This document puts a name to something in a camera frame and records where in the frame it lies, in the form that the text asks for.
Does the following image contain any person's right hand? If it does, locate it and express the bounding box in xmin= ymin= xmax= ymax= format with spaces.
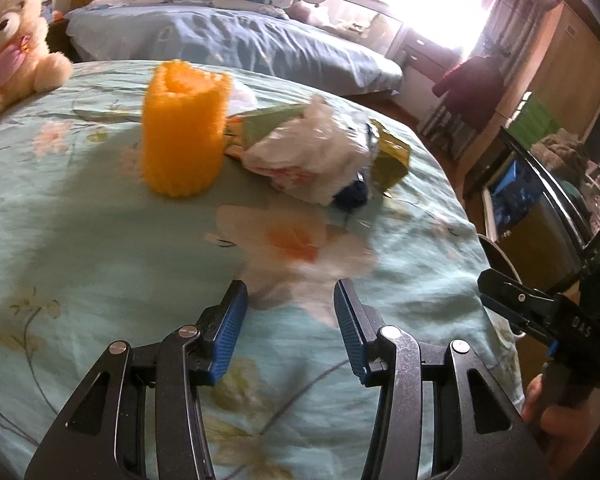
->
xmin=522 ymin=375 xmax=600 ymax=480

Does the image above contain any pink cushion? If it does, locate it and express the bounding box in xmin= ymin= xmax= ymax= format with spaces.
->
xmin=290 ymin=0 xmax=326 ymax=23

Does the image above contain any dark blue wrapper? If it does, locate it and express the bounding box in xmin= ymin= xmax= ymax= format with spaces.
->
xmin=332 ymin=172 xmax=371 ymax=211

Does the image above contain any brown plush toy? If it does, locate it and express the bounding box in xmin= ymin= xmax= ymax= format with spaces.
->
xmin=530 ymin=130 xmax=591 ymax=186

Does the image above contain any wooden drawer unit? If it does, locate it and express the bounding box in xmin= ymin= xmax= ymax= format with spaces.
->
xmin=397 ymin=30 xmax=466 ymax=76

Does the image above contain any olive green foil wrapper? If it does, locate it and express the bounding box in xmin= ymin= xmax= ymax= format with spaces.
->
xmin=365 ymin=119 xmax=412 ymax=198

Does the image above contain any dark red coat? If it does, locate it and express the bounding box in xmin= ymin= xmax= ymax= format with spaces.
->
xmin=431 ymin=55 xmax=506 ymax=131

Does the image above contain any blue pillow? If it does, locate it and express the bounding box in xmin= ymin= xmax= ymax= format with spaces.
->
xmin=87 ymin=0 xmax=171 ymax=12

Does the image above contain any cream teddy bear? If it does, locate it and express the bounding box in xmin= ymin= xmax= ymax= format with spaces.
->
xmin=0 ymin=0 xmax=73 ymax=128

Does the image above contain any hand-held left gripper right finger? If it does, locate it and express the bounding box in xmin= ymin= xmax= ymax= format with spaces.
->
xmin=332 ymin=279 xmax=546 ymax=480

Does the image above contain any bed with blue sheet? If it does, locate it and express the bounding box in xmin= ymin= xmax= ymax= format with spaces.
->
xmin=65 ymin=0 xmax=406 ymax=98

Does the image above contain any light green packet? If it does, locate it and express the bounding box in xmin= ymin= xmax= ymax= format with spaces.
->
xmin=224 ymin=104 xmax=311 ymax=161

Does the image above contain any wooden nightstand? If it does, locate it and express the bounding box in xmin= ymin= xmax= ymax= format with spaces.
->
xmin=45 ymin=19 xmax=76 ymax=61

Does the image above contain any stack of green boxes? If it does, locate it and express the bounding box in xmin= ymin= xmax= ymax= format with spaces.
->
xmin=502 ymin=92 xmax=563 ymax=148

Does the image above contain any short yellow knitted cup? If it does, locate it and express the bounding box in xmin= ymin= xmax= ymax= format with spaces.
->
xmin=141 ymin=60 xmax=232 ymax=198

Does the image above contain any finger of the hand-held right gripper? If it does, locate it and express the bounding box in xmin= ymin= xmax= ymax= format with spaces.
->
xmin=481 ymin=296 xmax=556 ymax=348
xmin=477 ymin=268 xmax=561 ymax=311

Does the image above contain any green floral tablecloth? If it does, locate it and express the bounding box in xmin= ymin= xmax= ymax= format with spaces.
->
xmin=0 ymin=60 xmax=526 ymax=480

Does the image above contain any grey bed guard rail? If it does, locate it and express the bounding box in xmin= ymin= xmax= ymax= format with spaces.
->
xmin=280 ymin=0 xmax=406 ymax=61

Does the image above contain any round white-rimmed bin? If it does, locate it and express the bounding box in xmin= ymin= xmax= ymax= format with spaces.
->
xmin=477 ymin=234 xmax=523 ymax=346

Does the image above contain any bright window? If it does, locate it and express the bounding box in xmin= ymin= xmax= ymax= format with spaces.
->
xmin=375 ymin=0 xmax=501 ymax=56

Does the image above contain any wooden wardrobe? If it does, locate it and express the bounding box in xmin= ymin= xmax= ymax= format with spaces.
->
xmin=460 ymin=2 xmax=600 ymax=186

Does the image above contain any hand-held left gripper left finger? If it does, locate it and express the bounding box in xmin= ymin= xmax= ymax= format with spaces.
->
xmin=24 ymin=280 xmax=249 ymax=480

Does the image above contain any black glossy cabinet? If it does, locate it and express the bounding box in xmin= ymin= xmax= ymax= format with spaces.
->
xmin=462 ymin=125 xmax=600 ymax=301

